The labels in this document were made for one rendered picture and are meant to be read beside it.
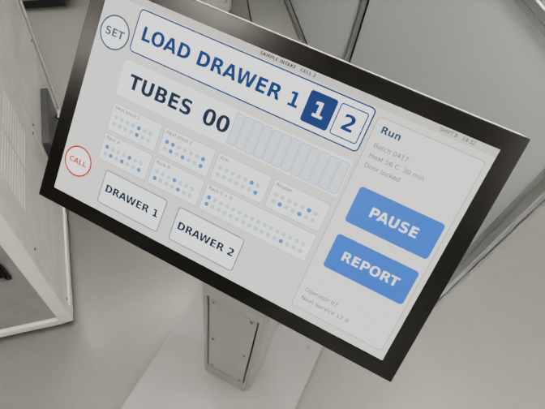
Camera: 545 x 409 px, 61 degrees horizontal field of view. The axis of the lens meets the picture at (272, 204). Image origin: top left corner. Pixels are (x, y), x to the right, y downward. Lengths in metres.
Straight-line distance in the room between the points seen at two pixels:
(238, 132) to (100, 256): 1.26
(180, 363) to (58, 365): 0.37
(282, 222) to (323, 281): 0.08
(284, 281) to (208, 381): 0.97
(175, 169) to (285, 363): 1.05
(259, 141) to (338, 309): 0.22
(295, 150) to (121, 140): 0.22
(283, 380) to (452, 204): 1.10
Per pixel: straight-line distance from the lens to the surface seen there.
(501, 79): 1.22
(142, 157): 0.60
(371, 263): 0.54
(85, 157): 0.65
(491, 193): 0.52
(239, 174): 0.55
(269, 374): 1.52
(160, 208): 0.60
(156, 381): 1.52
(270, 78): 0.53
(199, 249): 0.59
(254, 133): 0.54
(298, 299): 0.57
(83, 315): 1.66
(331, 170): 0.52
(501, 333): 1.89
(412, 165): 0.51
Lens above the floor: 1.51
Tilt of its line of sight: 55 degrees down
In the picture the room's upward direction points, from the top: 12 degrees clockwise
